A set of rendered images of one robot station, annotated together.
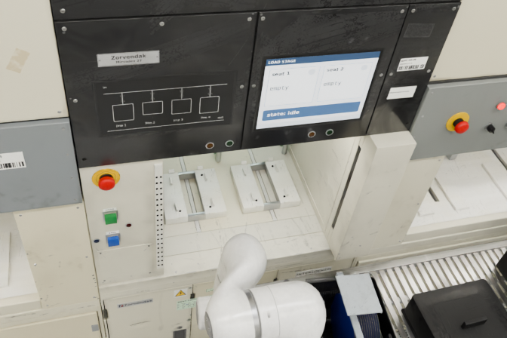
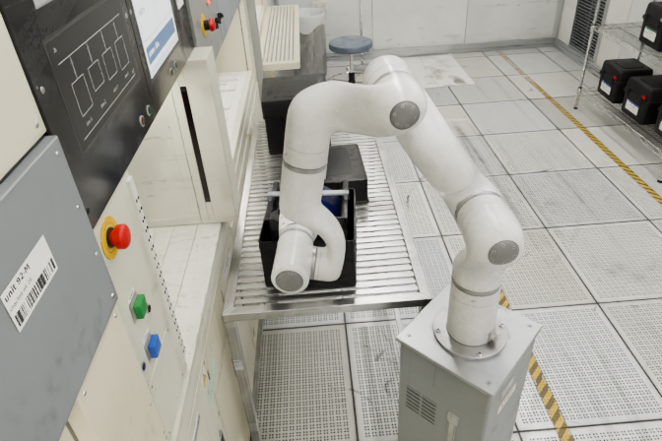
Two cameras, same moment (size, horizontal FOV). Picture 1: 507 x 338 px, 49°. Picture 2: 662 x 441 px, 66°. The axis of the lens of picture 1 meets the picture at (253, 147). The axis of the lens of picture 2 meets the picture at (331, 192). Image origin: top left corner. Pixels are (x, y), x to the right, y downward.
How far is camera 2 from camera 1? 1.07 m
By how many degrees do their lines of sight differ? 54
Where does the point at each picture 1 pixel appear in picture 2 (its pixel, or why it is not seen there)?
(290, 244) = (200, 249)
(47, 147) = (59, 205)
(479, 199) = not seen: hidden behind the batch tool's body
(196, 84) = (104, 20)
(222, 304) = (395, 85)
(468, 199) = not seen: hidden behind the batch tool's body
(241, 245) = (316, 89)
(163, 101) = (98, 59)
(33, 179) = (72, 291)
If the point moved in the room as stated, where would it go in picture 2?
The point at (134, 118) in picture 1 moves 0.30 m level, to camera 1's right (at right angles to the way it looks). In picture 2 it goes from (92, 100) to (196, 40)
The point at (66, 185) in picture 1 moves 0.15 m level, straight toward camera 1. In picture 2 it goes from (98, 274) to (207, 258)
